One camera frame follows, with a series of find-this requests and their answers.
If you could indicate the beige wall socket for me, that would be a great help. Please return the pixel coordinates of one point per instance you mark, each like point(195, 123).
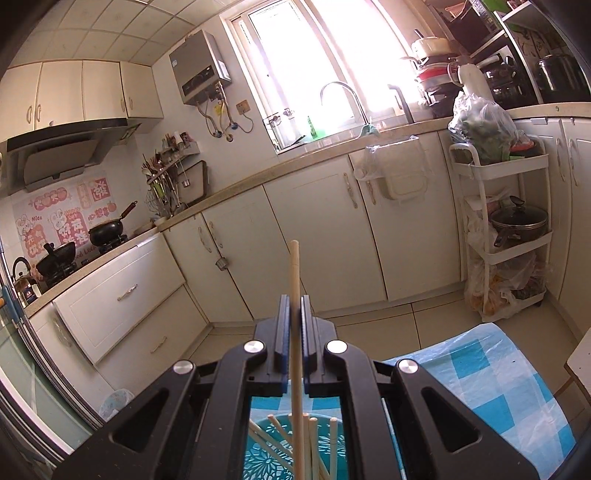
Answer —
point(244, 107)

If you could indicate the cream upper wall cabinets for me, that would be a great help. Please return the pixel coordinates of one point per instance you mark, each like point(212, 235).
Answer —
point(60, 92)

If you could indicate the stack of pots and pans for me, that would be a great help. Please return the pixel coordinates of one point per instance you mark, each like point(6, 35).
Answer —
point(431, 76)

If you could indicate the black sink faucet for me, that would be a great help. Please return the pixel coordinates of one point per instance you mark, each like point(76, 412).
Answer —
point(405, 106)

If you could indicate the teal dish cloth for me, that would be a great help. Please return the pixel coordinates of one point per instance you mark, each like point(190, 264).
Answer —
point(369, 130)

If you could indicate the pink wall stickers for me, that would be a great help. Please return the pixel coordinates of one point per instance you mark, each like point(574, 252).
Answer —
point(69, 221)

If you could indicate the pile of plastic bags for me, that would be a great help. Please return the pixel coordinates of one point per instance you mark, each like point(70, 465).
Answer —
point(498, 288)

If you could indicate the black kitchen shelf unit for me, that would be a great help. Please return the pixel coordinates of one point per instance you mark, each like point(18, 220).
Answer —
point(508, 37)

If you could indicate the white drawer front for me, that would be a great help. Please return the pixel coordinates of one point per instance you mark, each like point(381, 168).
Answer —
point(115, 295)

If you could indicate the black stock pot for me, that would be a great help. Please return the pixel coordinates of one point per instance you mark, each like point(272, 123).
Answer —
point(556, 78)

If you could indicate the row of hanging kitchen utensils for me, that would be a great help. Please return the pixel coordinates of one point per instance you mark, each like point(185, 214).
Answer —
point(161, 184)

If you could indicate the dark pan with glass lid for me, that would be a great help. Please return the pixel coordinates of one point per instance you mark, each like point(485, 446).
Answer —
point(519, 221)

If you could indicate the wall utensil rack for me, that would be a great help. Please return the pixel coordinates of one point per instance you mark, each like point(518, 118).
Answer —
point(187, 150)

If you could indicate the white rolling storage cart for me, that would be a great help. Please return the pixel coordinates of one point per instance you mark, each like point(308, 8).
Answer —
point(471, 180)

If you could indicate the clear plastic bag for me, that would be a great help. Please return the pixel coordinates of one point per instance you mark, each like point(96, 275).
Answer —
point(367, 164)

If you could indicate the glass sliding door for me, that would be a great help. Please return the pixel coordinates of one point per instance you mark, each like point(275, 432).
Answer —
point(27, 369)

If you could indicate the chrome sink faucet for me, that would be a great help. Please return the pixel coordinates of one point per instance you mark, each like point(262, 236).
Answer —
point(361, 110)

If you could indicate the cream lower kitchen cabinets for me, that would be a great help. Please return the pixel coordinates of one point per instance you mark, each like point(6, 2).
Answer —
point(323, 240)

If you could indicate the white chair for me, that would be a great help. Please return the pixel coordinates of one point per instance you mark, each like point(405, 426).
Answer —
point(579, 364)

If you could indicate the pale cutting board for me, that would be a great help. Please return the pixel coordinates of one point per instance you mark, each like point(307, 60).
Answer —
point(196, 182)

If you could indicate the small metal cup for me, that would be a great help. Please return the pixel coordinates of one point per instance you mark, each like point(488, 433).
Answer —
point(222, 264)

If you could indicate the beige kitchen countertop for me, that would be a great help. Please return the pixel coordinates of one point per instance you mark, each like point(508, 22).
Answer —
point(300, 161)

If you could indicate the metal kettle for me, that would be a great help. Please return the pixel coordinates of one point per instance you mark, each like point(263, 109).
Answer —
point(24, 279)

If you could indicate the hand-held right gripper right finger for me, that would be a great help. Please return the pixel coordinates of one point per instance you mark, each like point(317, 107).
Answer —
point(306, 323)

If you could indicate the green dish soap bottle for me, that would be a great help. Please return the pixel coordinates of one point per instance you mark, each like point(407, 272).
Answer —
point(311, 128)

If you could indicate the white hanging waste bin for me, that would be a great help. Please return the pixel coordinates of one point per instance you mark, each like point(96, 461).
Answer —
point(406, 175)

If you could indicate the silver gas water heater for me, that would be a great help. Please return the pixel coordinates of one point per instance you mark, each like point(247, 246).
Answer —
point(196, 64)

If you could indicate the black countertop oven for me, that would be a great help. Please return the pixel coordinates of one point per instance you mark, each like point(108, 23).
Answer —
point(508, 81)

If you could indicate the teal plastic lattice basket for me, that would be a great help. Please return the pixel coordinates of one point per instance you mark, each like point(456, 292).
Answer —
point(323, 452)

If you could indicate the red bowl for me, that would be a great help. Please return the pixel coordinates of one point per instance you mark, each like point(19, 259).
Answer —
point(524, 150)

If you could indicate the grey range hood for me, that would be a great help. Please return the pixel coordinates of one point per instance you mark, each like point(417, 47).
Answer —
point(60, 157)

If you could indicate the plastic bag of greens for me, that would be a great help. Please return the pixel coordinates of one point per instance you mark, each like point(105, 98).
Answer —
point(480, 129)

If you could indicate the blue white checkered tablecloth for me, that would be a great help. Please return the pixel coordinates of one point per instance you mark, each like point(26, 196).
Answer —
point(485, 383)

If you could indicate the white thermos jug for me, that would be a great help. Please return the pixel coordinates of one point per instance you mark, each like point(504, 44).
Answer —
point(473, 85)

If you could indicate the white framed kitchen window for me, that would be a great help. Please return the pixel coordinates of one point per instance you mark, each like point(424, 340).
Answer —
point(300, 55)

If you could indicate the black gas stove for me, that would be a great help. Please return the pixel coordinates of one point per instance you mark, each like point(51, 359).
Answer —
point(87, 261)

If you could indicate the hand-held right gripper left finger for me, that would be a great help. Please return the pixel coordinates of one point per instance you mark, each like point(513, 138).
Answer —
point(284, 323)

